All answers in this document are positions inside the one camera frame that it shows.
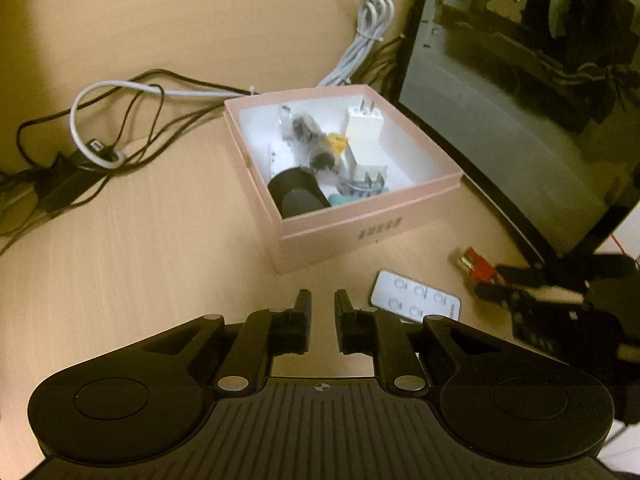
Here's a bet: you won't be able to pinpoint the white power cable with plug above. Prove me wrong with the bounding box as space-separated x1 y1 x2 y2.
68 0 396 172

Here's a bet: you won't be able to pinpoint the computer case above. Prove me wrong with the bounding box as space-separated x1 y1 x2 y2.
394 0 639 259

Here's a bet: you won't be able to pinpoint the black tangled cables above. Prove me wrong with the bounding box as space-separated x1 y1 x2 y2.
0 34 411 256

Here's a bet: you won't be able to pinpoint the black power adapter brick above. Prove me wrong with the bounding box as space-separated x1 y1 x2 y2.
34 151 105 212

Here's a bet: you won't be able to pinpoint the teal hand crank tool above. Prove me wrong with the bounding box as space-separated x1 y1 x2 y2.
328 182 388 207

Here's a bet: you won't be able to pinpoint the red lighter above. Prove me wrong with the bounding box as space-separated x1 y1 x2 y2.
458 247 502 284

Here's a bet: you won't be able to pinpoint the yellow small bottle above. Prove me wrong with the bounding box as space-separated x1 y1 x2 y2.
326 133 348 156

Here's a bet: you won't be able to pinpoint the black rounded case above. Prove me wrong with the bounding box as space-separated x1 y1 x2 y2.
268 167 330 219

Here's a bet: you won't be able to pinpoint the white charger cube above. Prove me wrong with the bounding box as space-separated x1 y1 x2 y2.
344 139 388 182
344 98 384 140

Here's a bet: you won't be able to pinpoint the pink cardboard box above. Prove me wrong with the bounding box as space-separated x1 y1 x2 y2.
224 84 463 273

